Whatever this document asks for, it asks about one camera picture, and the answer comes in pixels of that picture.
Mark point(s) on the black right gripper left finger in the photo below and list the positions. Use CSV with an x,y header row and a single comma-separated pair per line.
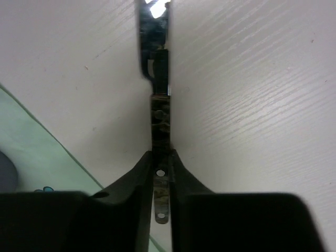
x,y
117,218

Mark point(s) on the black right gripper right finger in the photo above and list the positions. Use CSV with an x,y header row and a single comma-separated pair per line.
x,y
202,220

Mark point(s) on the green cartoon print placemat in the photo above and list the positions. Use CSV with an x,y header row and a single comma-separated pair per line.
x,y
32,160

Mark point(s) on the steel knife patterned handle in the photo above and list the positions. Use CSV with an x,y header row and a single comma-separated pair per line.
x,y
153,27

